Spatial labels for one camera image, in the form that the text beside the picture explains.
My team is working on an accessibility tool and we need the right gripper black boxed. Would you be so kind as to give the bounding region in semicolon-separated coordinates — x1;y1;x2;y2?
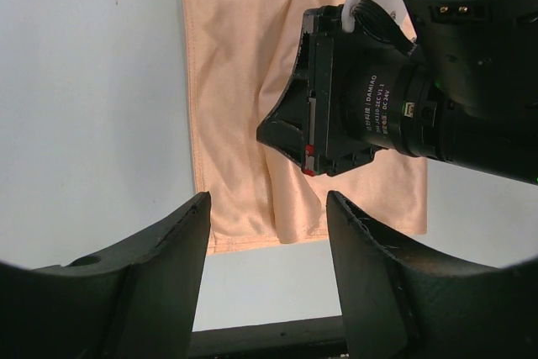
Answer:
256;0;413;177

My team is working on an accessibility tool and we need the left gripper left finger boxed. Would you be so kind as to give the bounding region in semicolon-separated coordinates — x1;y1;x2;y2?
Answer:
1;193;211;358

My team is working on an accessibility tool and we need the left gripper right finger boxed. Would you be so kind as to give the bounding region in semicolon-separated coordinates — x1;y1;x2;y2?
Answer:
326;191;537;358

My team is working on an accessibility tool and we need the peach satin napkin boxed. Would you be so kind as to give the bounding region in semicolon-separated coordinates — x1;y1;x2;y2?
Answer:
182;0;427;254

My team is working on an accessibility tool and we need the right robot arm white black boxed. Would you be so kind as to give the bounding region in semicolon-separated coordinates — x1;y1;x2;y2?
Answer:
256;0;537;185

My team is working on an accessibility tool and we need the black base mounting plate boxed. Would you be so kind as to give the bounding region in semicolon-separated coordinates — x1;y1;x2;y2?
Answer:
188;316;349;358

